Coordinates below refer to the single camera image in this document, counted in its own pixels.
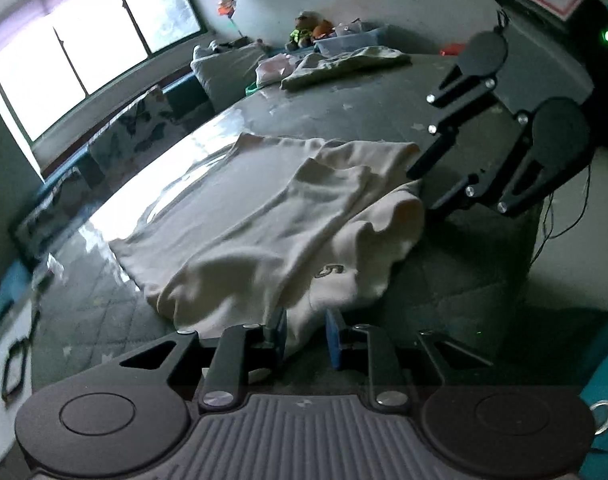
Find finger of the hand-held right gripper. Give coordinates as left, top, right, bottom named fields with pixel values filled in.
left=406, top=64, right=499, bottom=182
left=426, top=112, right=556, bottom=218

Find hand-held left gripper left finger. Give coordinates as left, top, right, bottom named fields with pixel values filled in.
left=118, top=305, right=289, bottom=412

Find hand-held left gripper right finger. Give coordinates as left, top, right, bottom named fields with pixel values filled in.
left=326, top=308, right=491, bottom=407

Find white t-shirt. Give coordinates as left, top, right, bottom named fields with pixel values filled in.
left=108, top=132, right=427, bottom=362

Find grey quilted bed mattress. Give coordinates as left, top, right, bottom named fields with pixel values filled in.
left=31, top=50, right=547, bottom=396

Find light green garment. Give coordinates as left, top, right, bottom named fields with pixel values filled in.
left=281, top=46, right=413, bottom=92

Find clear plastic storage box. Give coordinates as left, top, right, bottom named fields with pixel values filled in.
left=314, top=24, right=402, bottom=57

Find plush toys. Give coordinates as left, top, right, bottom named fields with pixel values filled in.
left=288, top=11, right=335, bottom=52

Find pink garment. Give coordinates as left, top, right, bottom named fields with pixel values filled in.
left=255, top=53, right=305, bottom=87

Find grey pillow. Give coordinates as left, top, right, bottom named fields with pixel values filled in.
left=191, top=39, right=273, bottom=112

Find teal cloth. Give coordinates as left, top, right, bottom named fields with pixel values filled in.
left=578, top=352, right=608, bottom=480

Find butterfly print pillow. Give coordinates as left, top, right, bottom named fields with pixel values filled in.
left=88, top=85, right=185, bottom=173
left=8, top=167, right=97, bottom=263

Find window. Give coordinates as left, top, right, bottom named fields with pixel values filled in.
left=0, top=0, right=205, bottom=147

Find thin black cable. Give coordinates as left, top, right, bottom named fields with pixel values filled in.
left=530, top=159, right=594, bottom=267

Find metal ring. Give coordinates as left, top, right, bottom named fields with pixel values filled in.
left=590, top=399, right=608, bottom=435

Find white bag with black handle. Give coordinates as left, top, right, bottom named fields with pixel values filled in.
left=0, top=297, right=40, bottom=463

